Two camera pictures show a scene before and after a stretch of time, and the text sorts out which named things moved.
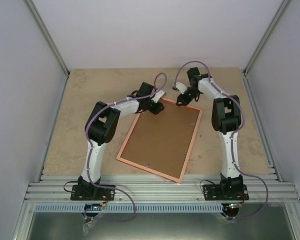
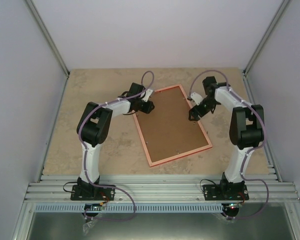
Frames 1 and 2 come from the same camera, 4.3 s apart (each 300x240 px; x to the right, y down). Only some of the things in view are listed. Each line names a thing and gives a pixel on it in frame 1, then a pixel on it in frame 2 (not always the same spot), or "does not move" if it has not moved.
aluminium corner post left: (40, 22) does not move
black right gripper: (180, 100) -> (192, 111)
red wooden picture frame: (128, 162) -> (143, 141)
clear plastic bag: (86, 226) does not move
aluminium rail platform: (159, 188) does not move
